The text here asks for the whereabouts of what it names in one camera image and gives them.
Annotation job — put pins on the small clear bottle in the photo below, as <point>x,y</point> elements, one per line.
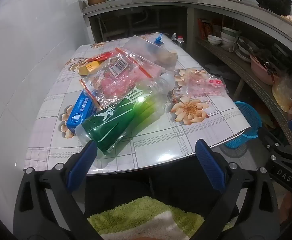
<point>174,36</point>

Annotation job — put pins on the blue plastic wrapper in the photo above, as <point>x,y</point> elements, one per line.
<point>159,40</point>

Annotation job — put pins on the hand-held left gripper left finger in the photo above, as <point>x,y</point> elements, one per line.
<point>82,165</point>

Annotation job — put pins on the blue plastic basket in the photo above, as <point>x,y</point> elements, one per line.
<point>248,117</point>

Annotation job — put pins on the red packages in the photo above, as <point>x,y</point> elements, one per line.
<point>206,28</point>

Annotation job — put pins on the small clear bag pink print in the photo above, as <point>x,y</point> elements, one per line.
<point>206,85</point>

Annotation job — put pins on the clear plastic bag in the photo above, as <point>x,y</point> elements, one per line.
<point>141,46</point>

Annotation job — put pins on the grey drain pipes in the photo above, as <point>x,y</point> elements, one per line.
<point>143,17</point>

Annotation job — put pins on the red cap plastic bottle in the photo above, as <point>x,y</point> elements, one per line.
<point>180,41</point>

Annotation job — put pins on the red snack packet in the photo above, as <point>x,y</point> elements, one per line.
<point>99,57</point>

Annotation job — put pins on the grey concrete counter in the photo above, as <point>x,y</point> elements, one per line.
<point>161,0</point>

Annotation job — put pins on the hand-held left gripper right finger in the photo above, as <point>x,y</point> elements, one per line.
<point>209,165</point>

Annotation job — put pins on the yellow cardboard box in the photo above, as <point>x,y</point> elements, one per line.
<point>89,67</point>

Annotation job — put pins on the stack of white bowls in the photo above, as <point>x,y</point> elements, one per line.
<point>229,38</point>

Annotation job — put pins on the yellow plastic bag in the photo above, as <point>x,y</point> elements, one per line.
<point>286,95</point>

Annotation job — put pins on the blue cardboard box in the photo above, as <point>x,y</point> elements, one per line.
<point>79,112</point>

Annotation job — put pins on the green and white towel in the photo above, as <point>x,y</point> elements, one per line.
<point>126,212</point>

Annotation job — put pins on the green label plastic bottle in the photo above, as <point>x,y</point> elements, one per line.
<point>116,120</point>

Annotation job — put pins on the stack of plates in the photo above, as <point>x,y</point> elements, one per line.
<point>243,51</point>

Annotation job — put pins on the clear zip bag red pattern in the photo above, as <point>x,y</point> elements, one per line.
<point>116,80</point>

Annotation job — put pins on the pink plastic basin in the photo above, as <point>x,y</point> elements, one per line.
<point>258,70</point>

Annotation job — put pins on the woven shelf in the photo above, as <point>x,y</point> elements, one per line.
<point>248,77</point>

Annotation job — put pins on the white bowl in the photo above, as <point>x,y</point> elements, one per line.
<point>214,40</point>

